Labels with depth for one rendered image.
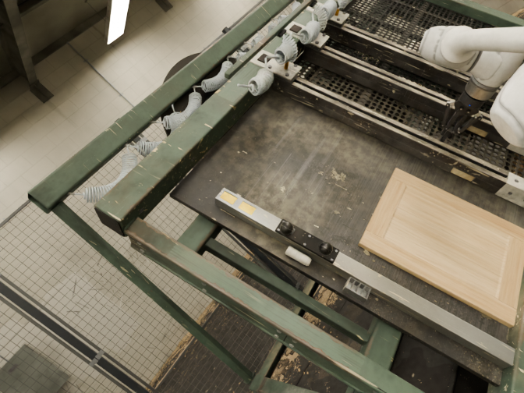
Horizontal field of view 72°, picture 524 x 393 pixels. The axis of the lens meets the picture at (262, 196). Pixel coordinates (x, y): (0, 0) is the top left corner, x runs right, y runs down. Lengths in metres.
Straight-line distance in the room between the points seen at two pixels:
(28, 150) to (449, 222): 5.34
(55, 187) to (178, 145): 0.59
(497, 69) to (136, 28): 5.94
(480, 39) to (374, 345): 0.87
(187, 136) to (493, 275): 1.08
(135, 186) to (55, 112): 4.91
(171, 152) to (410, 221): 0.83
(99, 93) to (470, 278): 5.58
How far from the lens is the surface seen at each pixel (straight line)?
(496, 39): 1.14
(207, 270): 1.05
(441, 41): 1.27
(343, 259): 1.13
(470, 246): 1.38
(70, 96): 6.11
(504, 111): 0.75
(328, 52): 1.77
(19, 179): 5.81
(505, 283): 1.38
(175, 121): 1.83
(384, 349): 1.17
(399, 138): 1.50
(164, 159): 1.21
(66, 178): 1.65
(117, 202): 1.13
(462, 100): 1.43
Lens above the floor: 1.88
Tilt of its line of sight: 13 degrees down
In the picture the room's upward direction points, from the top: 45 degrees counter-clockwise
